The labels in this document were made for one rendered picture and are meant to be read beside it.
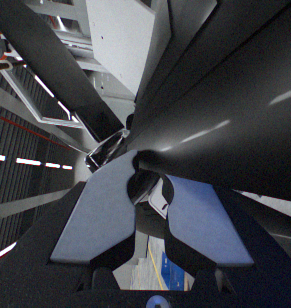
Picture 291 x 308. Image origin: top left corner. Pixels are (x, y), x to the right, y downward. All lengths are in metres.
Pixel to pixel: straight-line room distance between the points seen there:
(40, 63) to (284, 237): 0.39
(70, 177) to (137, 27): 12.50
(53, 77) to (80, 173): 12.38
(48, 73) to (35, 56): 0.03
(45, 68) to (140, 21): 0.25
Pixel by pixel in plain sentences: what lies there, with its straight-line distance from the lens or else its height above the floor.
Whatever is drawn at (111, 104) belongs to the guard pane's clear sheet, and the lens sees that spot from 1.39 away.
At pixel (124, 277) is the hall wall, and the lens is 13.87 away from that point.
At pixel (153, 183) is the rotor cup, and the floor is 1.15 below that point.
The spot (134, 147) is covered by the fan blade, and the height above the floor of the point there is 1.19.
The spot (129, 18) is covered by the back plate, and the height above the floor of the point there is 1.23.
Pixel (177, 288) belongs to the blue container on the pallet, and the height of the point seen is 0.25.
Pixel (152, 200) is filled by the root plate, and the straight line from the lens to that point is 0.32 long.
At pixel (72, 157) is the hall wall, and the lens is 12.88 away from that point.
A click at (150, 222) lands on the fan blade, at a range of 0.51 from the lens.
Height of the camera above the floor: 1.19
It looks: 5 degrees down
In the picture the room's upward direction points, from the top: 82 degrees counter-clockwise
